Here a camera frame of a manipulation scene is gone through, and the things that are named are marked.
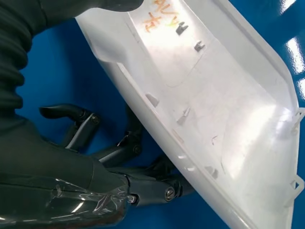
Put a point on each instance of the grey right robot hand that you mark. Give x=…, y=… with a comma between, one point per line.
x=47, y=164

